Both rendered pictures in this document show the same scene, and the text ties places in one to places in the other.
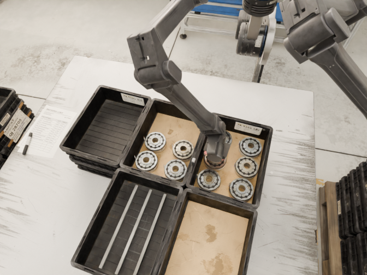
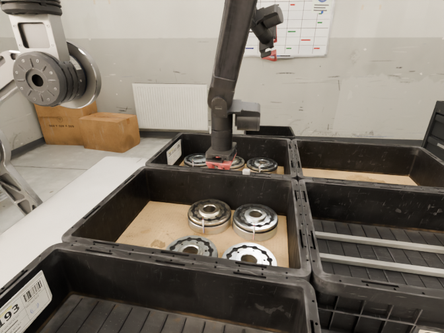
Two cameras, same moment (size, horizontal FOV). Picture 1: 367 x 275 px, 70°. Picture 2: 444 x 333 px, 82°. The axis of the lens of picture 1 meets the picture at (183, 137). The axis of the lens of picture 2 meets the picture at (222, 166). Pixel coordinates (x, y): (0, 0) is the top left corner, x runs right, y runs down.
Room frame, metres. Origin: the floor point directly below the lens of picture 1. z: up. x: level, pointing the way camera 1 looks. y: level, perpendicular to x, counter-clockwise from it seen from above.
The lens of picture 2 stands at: (0.65, 0.51, 1.21)
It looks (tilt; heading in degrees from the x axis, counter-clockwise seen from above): 25 degrees down; 260
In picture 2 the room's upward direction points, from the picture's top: straight up
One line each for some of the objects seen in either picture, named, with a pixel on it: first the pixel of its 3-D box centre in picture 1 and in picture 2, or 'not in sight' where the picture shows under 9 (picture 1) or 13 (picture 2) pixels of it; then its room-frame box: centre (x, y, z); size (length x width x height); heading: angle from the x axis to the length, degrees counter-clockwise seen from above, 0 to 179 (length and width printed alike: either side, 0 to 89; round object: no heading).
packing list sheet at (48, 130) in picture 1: (47, 130); not in sight; (0.85, 0.78, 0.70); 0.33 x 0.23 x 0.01; 164
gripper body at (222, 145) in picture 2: (217, 144); (221, 141); (0.54, -0.14, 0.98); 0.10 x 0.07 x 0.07; 66
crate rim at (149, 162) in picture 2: (231, 156); (226, 153); (0.51, -0.21, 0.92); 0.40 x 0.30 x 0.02; 159
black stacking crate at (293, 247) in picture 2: (167, 144); (200, 228); (0.62, 0.07, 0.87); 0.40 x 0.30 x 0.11; 159
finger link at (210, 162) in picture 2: not in sight; (221, 166); (0.54, -0.13, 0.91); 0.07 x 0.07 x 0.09; 66
